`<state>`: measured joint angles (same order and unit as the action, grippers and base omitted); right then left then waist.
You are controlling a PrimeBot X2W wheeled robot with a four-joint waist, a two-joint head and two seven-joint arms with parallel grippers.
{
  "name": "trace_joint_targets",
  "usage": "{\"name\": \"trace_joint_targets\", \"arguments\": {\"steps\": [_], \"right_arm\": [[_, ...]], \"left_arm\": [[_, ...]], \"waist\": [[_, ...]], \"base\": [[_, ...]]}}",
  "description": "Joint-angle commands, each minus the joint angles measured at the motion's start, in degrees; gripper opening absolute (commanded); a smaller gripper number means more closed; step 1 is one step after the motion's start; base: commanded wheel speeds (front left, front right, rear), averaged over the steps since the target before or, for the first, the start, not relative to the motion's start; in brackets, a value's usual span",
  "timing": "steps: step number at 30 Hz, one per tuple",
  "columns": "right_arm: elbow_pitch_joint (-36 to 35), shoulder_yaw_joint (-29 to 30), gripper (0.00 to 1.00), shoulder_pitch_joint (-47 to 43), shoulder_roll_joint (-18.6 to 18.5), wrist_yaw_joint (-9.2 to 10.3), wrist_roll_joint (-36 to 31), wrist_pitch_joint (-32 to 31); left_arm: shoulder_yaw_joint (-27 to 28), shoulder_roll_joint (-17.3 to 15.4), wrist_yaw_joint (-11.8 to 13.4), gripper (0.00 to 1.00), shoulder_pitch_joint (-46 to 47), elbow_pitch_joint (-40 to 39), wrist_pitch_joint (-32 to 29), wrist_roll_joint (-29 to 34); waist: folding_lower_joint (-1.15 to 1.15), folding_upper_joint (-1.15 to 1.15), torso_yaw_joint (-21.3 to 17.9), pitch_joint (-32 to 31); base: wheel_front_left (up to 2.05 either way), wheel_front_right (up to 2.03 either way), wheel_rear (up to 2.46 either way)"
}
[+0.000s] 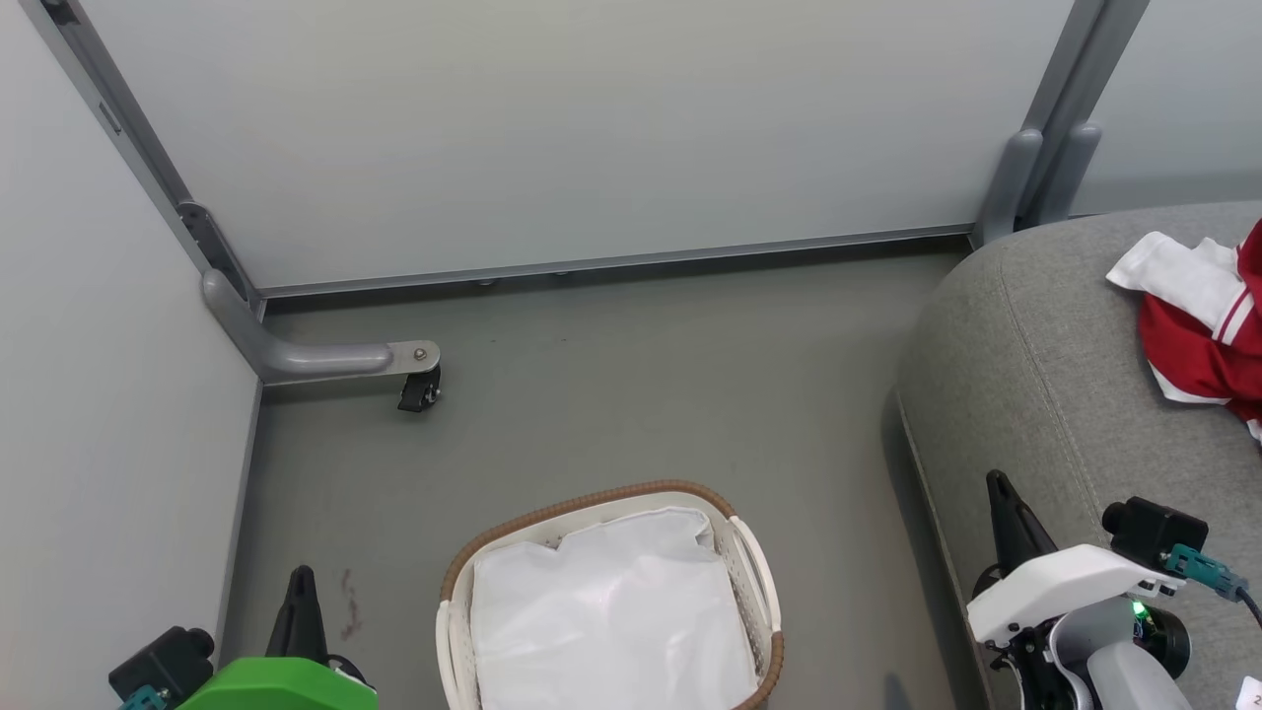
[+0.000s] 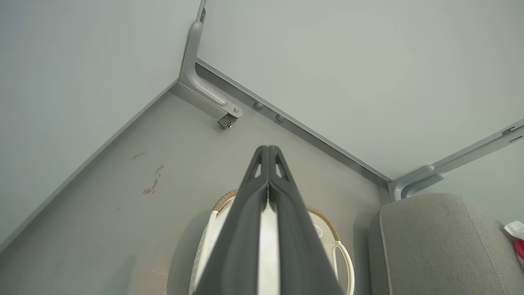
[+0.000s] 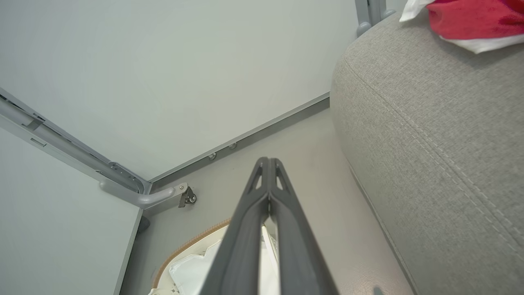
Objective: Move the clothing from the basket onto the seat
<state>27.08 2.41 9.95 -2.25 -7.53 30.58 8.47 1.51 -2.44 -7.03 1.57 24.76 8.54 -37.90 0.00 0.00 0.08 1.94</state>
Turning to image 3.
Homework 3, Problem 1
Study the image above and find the wicker laundry basket white liner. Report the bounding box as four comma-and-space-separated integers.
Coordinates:
148, 218, 283, 295

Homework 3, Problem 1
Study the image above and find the grey partition foot bracket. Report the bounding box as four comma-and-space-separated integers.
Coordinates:
99, 179, 189, 208
355, 9, 397, 38

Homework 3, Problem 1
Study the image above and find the small metal caster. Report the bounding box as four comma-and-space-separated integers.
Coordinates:
178, 186, 197, 208

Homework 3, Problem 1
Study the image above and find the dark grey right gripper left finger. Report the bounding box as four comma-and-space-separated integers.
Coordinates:
199, 157, 271, 295

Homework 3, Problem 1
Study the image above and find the grey upholstered seat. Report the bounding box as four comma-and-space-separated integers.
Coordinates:
330, 8, 524, 295

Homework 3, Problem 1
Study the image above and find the red and white garment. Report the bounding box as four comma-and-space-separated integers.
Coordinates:
399, 0, 524, 54

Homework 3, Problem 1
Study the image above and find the grey partition corner post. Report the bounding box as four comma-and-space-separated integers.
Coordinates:
0, 87, 151, 194
355, 0, 388, 22

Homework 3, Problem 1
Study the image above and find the grey partition base rail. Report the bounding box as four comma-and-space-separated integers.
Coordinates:
148, 92, 330, 190

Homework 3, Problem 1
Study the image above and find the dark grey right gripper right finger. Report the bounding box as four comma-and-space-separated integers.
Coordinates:
268, 158, 340, 295

